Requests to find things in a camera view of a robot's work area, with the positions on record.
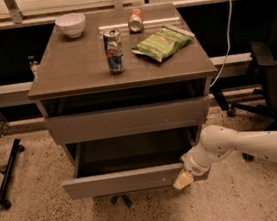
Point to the black wheeled stand base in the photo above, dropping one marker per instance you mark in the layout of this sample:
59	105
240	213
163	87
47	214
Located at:
16	148

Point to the white bowl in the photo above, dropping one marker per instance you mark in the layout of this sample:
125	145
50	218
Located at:
72	24

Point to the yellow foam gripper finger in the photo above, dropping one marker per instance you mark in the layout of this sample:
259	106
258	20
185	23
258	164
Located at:
183	179

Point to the lying orange soda can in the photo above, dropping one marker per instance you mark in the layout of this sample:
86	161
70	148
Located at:
135	20

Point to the grey drawer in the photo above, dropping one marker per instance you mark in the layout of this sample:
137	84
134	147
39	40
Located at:
126	164
127	121

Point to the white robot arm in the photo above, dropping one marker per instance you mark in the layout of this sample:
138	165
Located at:
215	143

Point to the green chip bag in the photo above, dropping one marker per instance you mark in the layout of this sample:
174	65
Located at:
164	43

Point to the upright blue soda can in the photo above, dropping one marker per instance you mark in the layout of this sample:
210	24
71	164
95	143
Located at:
114	51

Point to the grey drawer cabinet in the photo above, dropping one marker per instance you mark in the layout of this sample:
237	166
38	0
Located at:
74	76

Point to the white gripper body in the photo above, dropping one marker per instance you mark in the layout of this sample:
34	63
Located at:
194	168

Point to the grey top drawer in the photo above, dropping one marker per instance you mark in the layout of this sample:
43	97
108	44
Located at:
127	121

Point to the black office chair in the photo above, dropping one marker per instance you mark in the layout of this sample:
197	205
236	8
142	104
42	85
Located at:
269	83

